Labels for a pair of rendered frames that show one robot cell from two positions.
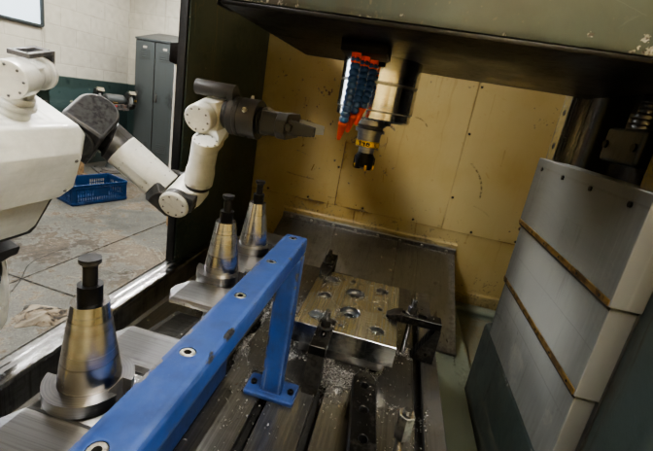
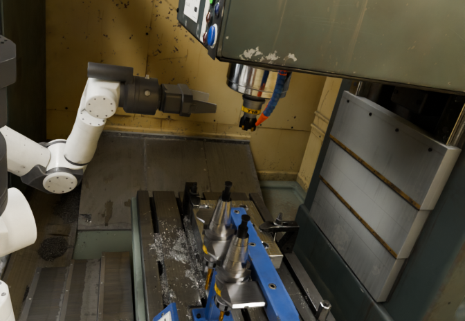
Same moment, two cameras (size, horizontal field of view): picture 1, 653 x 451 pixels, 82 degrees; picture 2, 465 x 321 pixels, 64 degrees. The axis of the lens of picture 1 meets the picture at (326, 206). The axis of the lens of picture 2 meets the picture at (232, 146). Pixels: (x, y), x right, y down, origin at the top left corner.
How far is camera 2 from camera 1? 0.47 m
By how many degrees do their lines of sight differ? 29
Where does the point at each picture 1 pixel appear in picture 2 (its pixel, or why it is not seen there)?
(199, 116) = (104, 104)
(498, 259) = (280, 142)
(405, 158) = (205, 68)
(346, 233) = (156, 142)
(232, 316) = (288, 306)
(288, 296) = not seen: hidden behind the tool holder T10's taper
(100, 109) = not seen: outside the picture
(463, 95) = not seen: hidden behind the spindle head
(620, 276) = (426, 192)
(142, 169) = (19, 155)
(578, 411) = (397, 265)
